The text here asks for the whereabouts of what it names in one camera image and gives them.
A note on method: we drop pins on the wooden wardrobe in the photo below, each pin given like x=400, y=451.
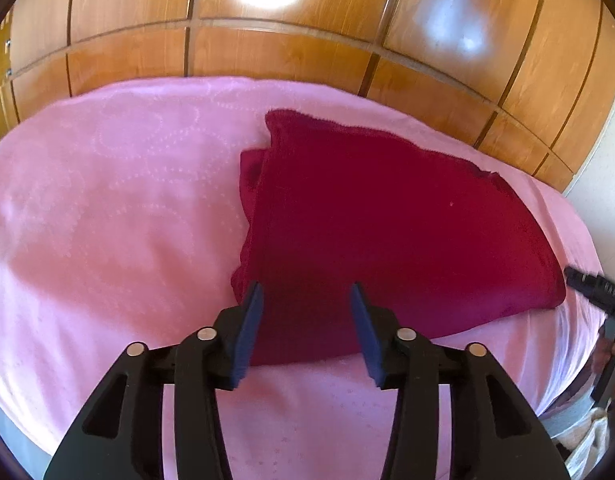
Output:
x=297, y=30

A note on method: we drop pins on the white cloth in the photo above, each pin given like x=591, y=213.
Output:
x=587, y=442

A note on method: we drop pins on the dark red garment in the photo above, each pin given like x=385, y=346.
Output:
x=387, y=240

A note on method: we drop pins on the person's right hand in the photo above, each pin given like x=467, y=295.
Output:
x=612, y=357

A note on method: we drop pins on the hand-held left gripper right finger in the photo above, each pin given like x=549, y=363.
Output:
x=370, y=337

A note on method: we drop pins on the grey bed base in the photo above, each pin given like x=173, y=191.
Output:
x=570, y=412

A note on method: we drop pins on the pink bed sheet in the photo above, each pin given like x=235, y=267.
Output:
x=112, y=220

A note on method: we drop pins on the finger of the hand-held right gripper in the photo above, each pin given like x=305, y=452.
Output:
x=590, y=284

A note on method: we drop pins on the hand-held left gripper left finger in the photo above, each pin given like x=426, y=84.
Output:
x=247, y=332

